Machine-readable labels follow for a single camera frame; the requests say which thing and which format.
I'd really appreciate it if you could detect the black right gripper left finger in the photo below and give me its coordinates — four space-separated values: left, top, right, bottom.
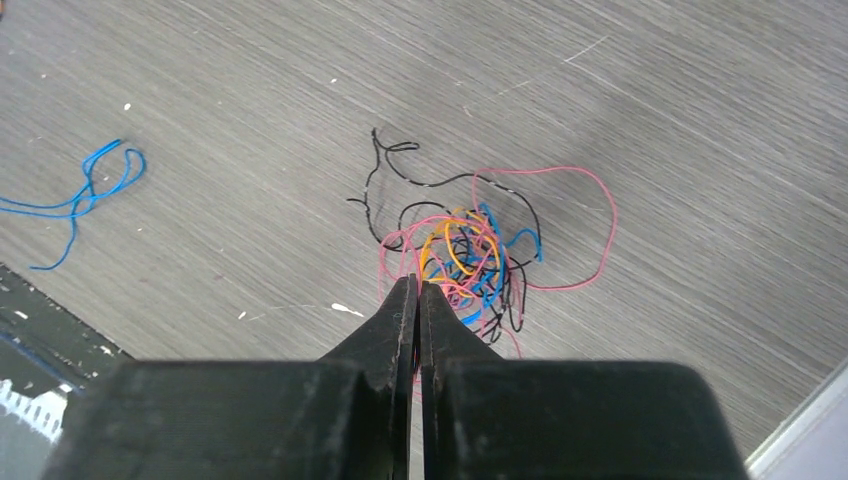
43 276 419 479

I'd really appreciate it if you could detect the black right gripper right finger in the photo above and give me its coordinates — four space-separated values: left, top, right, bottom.
419 284 747 479

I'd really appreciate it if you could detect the coloured wire bundle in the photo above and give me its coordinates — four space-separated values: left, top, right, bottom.
347 127 619 362

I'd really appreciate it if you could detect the blue wire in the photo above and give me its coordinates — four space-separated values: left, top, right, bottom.
0 138 148 272

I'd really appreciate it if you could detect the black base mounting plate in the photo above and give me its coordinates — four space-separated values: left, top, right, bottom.
1 264 132 397

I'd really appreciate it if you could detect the white slotted cable duct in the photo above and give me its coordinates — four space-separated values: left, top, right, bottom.
1 379 73 444

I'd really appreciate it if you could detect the aluminium frame rail right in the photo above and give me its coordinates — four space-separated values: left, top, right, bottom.
746 362 847 480

